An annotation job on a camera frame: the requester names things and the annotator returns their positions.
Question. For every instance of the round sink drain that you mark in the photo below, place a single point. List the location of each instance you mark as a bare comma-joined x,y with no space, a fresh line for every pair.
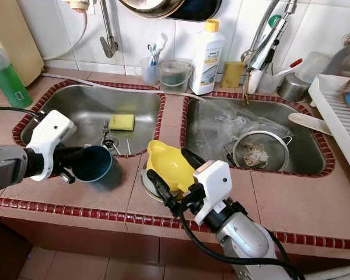
112,142

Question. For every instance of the white rice scraps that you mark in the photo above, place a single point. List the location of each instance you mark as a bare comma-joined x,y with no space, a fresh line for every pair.
255,153

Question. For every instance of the white dish rack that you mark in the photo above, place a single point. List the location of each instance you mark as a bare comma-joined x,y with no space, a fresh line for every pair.
329,102

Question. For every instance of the small steel cup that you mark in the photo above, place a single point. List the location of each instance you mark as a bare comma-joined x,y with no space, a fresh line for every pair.
293,88

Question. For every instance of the teal plastic mug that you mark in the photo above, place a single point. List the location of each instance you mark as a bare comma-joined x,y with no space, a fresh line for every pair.
96,166

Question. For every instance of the white detergent bottle yellow cap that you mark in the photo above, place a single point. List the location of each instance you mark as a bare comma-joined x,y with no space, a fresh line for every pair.
207,58

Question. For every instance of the clear plastic utensil cup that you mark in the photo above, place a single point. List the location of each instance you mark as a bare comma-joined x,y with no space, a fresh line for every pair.
269,84

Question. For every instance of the dark yellow sponge block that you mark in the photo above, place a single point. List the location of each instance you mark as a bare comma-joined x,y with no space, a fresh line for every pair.
232,74

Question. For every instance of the stainless steel bowl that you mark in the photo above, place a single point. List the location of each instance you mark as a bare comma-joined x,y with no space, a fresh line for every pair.
149,189

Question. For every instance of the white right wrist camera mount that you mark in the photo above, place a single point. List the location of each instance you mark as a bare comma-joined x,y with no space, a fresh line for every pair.
214,184

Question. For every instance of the beige wall water fitting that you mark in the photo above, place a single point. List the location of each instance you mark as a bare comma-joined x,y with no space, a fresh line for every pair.
77,4

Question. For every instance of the stainless steel sink basin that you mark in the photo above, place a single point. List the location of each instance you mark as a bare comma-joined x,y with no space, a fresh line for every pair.
309,149
81,105

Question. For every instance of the beige water ioniser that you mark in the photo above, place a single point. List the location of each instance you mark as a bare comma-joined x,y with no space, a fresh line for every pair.
23,46

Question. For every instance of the clear plastic container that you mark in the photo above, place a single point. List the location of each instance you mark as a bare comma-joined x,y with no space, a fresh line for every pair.
315,64

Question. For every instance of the blue toothbrush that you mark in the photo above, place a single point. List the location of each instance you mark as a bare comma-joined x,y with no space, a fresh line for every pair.
151,55

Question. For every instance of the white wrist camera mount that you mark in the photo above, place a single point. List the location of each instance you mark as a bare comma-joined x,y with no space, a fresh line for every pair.
52,131
214,184

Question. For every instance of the green scouring pad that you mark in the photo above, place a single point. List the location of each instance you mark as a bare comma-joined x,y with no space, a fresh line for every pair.
175,76

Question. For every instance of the chrome gooseneck faucet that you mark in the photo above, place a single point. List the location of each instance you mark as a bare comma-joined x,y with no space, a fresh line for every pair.
268,49

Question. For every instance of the steel mesh strainer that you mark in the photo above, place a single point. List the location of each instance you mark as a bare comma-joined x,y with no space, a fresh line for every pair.
274,157

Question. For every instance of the wooden rice paddle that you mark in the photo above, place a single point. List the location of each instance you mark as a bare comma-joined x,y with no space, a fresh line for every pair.
306,122

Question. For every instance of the green dish soap bottle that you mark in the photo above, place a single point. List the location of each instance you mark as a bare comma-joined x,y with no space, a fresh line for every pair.
11,81

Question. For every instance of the light yellow sponge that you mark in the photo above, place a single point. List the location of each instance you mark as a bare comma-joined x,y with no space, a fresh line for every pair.
122,122

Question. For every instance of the thin white stick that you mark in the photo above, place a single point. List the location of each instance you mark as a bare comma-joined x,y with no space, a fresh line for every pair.
128,147

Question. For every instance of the clear toothbrush cup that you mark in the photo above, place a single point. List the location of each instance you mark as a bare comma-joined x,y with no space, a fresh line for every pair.
149,74

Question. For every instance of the hanging steel wok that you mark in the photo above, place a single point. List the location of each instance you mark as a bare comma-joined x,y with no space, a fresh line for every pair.
169,7

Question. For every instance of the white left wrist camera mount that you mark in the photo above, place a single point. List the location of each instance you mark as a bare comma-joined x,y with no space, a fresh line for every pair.
52,131

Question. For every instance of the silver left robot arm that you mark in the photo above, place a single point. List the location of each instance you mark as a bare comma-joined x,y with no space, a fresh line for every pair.
6,169

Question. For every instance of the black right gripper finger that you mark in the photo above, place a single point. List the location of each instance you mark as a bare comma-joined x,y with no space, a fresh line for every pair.
165,189
192,158

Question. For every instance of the clear plastic pail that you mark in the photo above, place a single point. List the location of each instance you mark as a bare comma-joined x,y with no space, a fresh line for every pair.
175,87

